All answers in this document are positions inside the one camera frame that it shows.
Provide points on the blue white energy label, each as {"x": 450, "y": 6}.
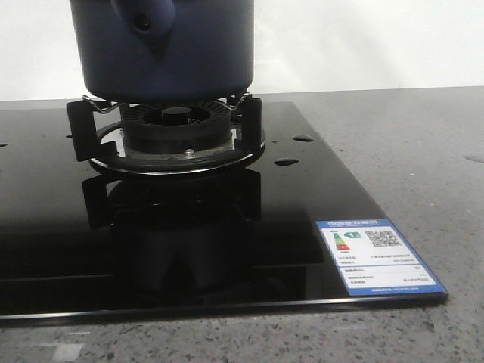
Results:
{"x": 374, "y": 259}

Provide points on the black gas burner head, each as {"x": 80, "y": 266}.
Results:
{"x": 169, "y": 129}

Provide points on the black glass stove top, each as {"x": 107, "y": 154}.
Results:
{"x": 80, "y": 243}

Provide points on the dark blue cooking pot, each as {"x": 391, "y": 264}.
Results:
{"x": 154, "y": 51}

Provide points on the black pot support grate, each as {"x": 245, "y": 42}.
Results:
{"x": 105, "y": 149}

